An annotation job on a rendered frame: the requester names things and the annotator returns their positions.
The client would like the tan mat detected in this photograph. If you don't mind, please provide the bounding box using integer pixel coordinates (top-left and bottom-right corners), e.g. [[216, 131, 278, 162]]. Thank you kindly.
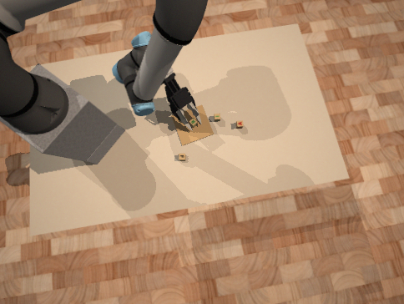
[[171, 105, 214, 146]]

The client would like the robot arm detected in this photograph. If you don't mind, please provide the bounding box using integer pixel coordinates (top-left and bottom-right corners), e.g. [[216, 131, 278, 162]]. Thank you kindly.
[[0, 0, 208, 134]]

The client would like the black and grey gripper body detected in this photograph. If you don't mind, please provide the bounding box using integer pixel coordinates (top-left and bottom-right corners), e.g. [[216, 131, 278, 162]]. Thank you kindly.
[[161, 72, 194, 110]]

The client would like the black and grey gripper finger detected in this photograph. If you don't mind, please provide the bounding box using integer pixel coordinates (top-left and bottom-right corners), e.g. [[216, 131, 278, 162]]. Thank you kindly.
[[187, 100, 201, 124], [169, 104, 193, 131]]

